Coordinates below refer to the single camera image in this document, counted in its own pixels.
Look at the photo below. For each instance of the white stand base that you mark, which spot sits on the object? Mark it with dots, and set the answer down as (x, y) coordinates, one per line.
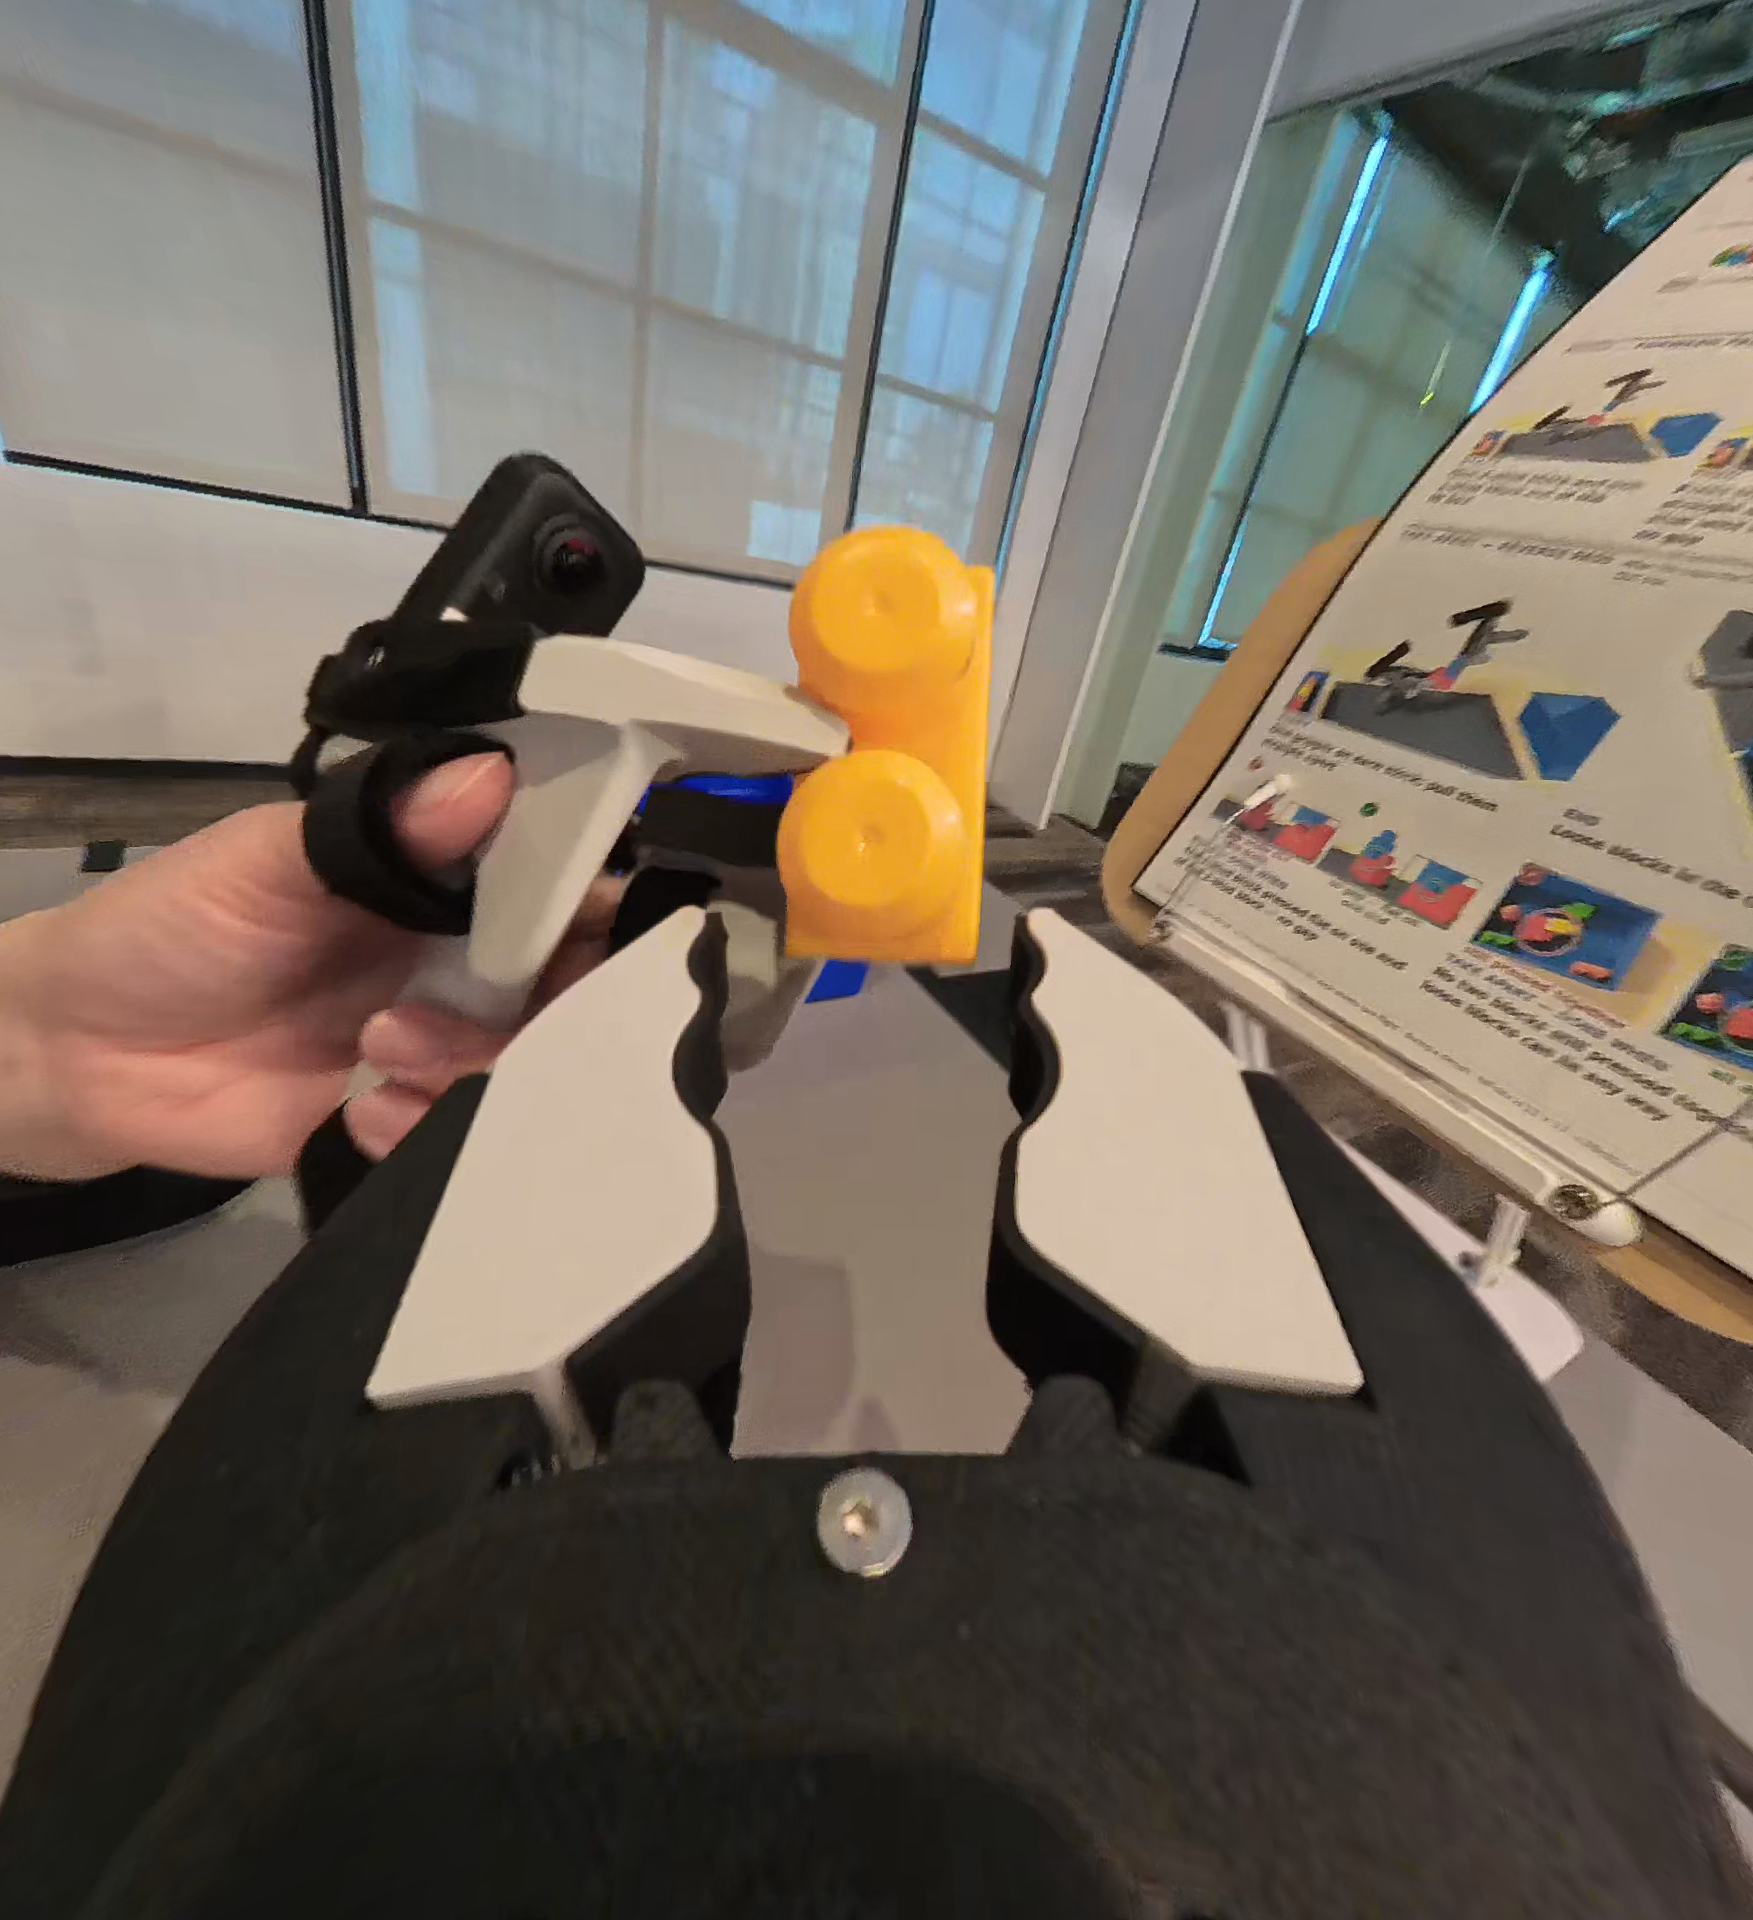
(1522, 1305)

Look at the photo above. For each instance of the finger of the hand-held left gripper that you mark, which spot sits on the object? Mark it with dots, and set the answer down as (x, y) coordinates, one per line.
(771, 1004)
(667, 691)

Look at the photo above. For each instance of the wooden display board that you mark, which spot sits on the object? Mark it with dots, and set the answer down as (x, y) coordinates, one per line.
(1237, 660)

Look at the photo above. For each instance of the person's left hand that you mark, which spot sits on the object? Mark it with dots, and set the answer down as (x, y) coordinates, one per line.
(142, 1021)

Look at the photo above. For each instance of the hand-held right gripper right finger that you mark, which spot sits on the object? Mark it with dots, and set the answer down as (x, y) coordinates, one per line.
(1176, 1215)

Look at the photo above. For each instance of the black armrest pad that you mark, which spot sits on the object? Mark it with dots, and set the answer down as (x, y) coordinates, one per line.
(67, 1230)

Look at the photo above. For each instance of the narrow side window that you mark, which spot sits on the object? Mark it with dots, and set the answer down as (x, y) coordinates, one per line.
(1343, 375)

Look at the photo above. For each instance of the instruction poster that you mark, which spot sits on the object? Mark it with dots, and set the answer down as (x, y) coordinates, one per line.
(1566, 750)

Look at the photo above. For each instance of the blue plastic bin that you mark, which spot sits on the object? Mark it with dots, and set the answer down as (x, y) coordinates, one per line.
(834, 982)

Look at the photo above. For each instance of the metal poster bracket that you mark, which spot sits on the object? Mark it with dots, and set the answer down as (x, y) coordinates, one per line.
(1503, 1244)

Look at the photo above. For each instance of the yellow two-stud block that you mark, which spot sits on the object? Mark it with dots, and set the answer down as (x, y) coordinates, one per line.
(893, 839)

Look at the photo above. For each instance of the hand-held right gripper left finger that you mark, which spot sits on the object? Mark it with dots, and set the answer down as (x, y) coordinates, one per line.
(561, 1215)

